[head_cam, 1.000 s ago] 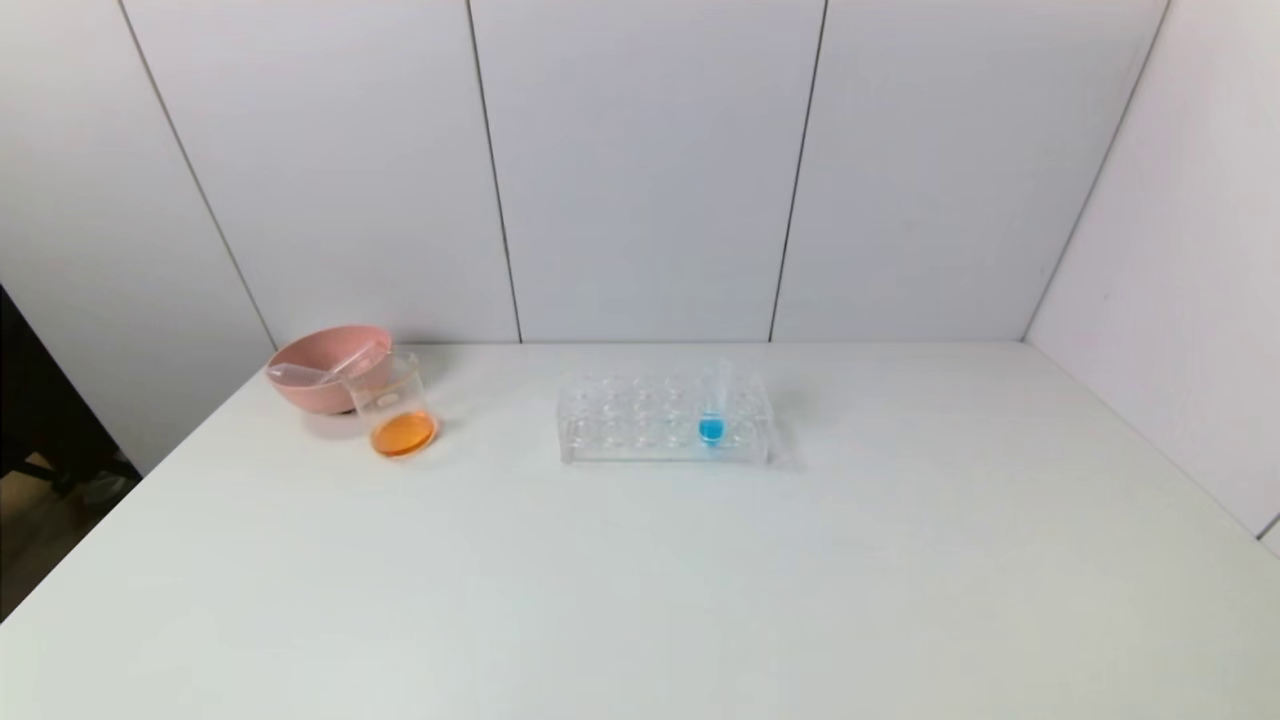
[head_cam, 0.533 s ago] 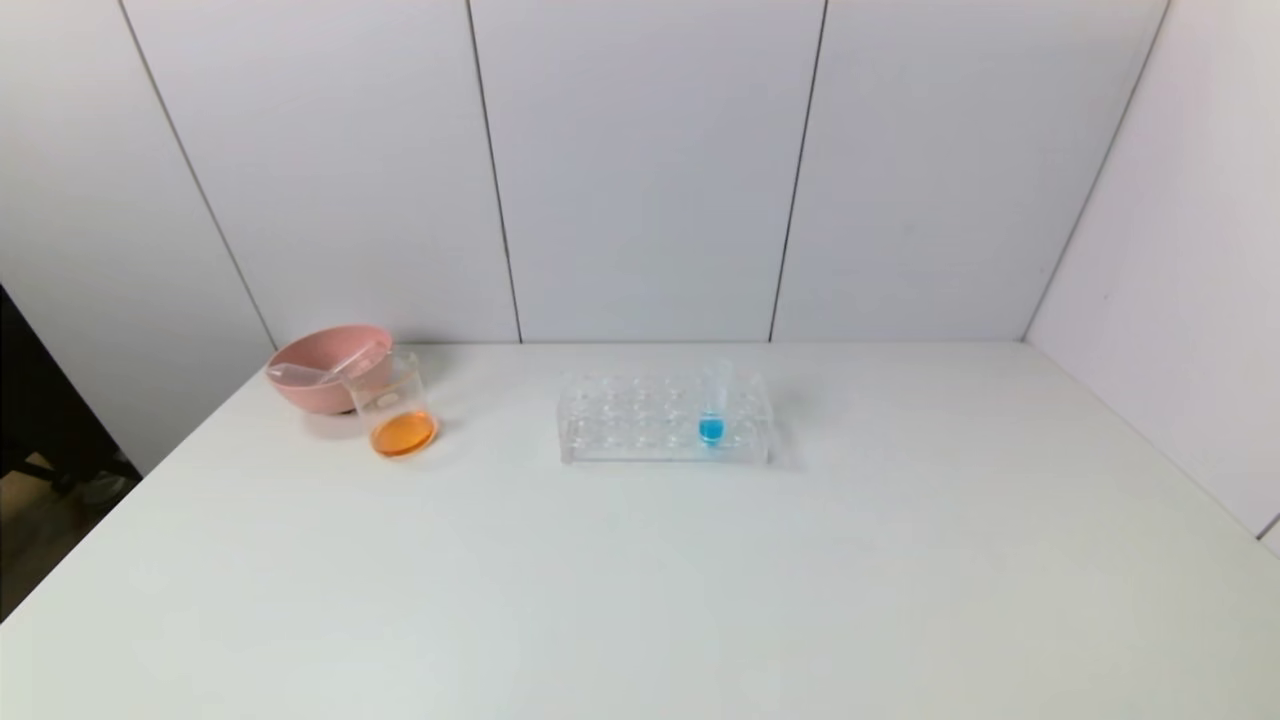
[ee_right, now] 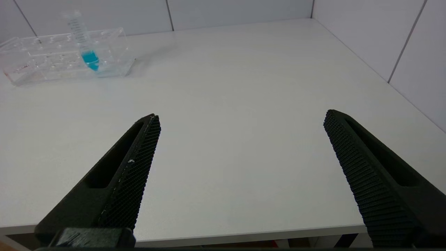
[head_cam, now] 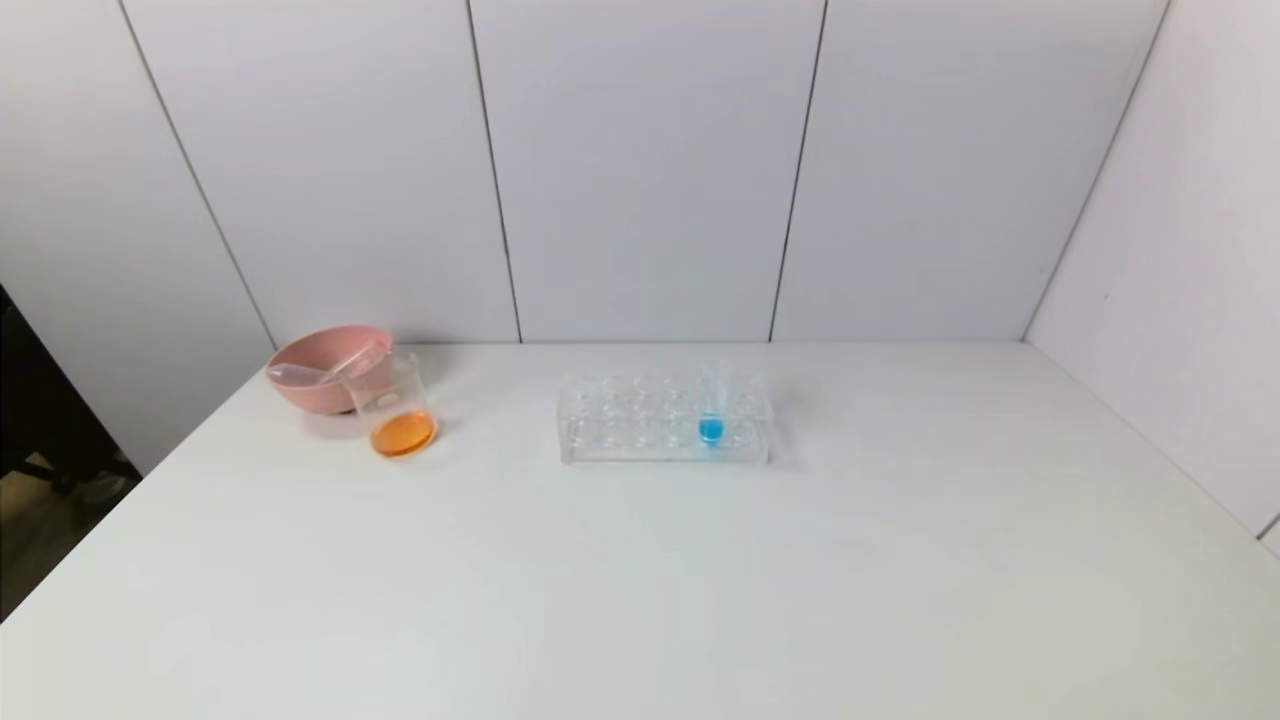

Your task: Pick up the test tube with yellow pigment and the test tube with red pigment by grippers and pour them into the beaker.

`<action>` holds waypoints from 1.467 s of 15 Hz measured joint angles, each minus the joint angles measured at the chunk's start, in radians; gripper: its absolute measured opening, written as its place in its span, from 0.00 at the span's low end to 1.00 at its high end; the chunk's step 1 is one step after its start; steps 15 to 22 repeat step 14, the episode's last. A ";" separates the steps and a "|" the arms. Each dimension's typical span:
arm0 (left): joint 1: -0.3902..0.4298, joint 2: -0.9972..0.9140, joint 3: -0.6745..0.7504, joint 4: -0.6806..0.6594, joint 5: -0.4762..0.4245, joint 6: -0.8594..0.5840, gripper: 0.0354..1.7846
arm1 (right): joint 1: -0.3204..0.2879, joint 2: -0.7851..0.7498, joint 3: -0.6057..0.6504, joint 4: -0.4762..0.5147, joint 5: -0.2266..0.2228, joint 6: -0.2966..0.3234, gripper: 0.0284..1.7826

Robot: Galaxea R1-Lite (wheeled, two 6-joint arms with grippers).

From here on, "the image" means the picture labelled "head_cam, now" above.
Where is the clear acrylic test tube rack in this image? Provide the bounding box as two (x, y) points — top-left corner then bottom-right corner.
(557, 371), (775, 468)

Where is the clear glass beaker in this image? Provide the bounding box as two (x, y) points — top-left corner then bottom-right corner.
(343, 351), (438, 460)

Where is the dark furniture beside table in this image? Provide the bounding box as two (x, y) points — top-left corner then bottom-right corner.
(0, 285), (142, 493)

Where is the clear graduated plastic test tube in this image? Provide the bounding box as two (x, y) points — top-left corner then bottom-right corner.
(322, 344), (387, 385)

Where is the test tube with blue pigment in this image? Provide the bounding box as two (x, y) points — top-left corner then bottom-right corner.
(699, 359), (734, 448)

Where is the pink plastic bowl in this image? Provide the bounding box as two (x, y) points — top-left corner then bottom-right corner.
(266, 324), (393, 415)

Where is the test tube with yellow pigment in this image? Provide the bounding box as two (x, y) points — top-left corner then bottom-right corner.
(268, 364), (346, 388)

